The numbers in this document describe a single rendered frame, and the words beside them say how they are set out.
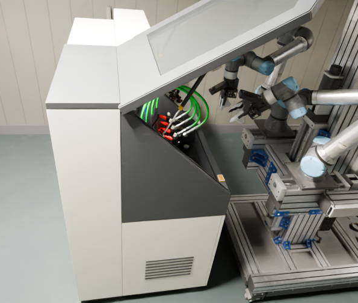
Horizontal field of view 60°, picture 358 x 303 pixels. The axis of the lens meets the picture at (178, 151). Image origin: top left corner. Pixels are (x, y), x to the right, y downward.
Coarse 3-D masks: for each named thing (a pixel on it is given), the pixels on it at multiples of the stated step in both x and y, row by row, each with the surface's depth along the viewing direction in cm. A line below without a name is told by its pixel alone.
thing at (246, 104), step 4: (264, 100) 151; (244, 104) 158; (248, 104) 155; (252, 104) 154; (256, 104) 154; (260, 104) 154; (264, 104) 154; (268, 104) 152; (244, 108) 156; (248, 108) 154; (252, 108) 154; (256, 108) 155; (260, 108) 156; (264, 108) 156; (268, 108) 156; (252, 112) 157; (256, 112) 156; (260, 112) 157; (252, 116) 158
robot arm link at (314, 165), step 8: (352, 128) 136; (336, 136) 143; (344, 136) 139; (352, 136) 136; (320, 144) 152; (328, 144) 146; (336, 144) 142; (344, 144) 139; (352, 144) 138; (312, 152) 151; (320, 152) 147; (328, 152) 145; (336, 152) 143; (344, 152) 143; (304, 160) 151; (312, 160) 148; (320, 160) 147; (328, 160) 146; (304, 168) 154; (312, 168) 151; (320, 168) 148; (312, 176) 153
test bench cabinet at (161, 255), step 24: (216, 216) 176; (144, 240) 177; (168, 240) 181; (192, 240) 185; (216, 240) 189; (144, 264) 190; (168, 264) 195; (192, 264) 199; (144, 288) 206; (168, 288) 211; (192, 288) 223
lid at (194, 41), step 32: (224, 0) 163; (256, 0) 145; (288, 0) 131; (320, 0) 118; (160, 32) 169; (192, 32) 150; (224, 32) 134; (256, 32) 118; (128, 64) 151; (160, 64) 139; (192, 64) 122; (128, 96) 126
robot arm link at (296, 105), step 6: (294, 96) 145; (300, 96) 150; (288, 102) 146; (294, 102) 145; (300, 102) 146; (306, 102) 151; (288, 108) 148; (294, 108) 146; (300, 108) 146; (294, 114) 148; (300, 114) 146
